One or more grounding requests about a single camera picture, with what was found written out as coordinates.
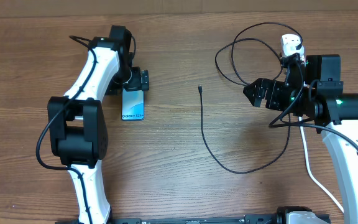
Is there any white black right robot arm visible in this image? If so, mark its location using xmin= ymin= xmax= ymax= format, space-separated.
xmin=243 ymin=54 xmax=358 ymax=223

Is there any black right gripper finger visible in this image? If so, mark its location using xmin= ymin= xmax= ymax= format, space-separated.
xmin=250 ymin=78 xmax=269 ymax=90
xmin=243 ymin=85 xmax=266 ymax=107

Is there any blue Galaxy smartphone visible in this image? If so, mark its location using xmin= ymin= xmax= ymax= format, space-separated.
xmin=121 ymin=90 xmax=145 ymax=121

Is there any black USB charging cable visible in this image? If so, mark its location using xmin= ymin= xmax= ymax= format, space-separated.
xmin=198 ymin=22 xmax=304 ymax=175

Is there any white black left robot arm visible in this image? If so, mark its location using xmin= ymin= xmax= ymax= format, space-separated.
xmin=39 ymin=26 xmax=149 ymax=224

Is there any white power strip cord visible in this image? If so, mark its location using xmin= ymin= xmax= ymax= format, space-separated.
xmin=297 ymin=116 xmax=345 ymax=214

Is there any white power strip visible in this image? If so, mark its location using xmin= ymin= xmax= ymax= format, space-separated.
xmin=280 ymin=34 xmax=305 ymax=58

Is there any white charger plug adapter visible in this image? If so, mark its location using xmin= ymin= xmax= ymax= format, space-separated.
xmin=282 ymin=42 xmax=305 ymax=58

